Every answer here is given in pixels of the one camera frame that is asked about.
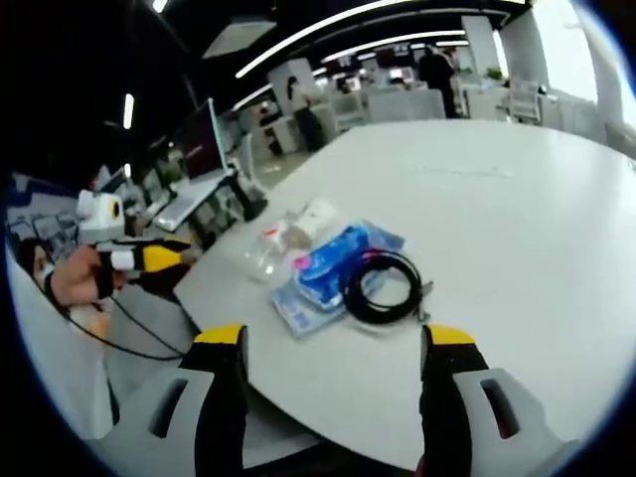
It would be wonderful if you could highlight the clear plastic bag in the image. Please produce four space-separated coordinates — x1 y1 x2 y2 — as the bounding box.
244 213 302 284

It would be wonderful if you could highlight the person's left hand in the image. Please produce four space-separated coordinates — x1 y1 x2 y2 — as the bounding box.
52 245 123 307

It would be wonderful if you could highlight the black office chair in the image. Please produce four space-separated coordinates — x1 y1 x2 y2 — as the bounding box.
232 171 270 221

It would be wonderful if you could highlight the white tube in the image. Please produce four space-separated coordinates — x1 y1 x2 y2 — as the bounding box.
290 197 340 245

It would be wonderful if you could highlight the white office chair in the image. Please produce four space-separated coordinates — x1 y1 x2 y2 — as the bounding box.
505 79 544 124

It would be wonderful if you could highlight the blue tissue packet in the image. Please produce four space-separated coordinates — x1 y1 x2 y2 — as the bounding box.
292 226 379 310

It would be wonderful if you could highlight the blue booklet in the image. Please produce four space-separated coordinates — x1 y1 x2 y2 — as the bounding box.
271 218 407 340

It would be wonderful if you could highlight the dark computer monitor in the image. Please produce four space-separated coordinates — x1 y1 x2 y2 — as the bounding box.
177 97 231 181

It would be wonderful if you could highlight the white office desk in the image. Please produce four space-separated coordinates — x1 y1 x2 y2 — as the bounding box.
150 173 238 235

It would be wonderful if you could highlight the person's white shirt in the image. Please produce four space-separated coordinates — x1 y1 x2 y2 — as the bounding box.
8 257 118 441

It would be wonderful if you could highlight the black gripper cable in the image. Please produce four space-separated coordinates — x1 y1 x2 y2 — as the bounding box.
47 277 188 362

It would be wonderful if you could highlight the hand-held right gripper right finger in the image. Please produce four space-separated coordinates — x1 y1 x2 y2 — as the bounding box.
419 322 582 477

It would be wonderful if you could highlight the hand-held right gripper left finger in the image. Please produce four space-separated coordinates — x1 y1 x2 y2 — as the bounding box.
93 322 250 477

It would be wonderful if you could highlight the white table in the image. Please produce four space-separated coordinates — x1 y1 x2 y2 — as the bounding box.
172 118 636 473

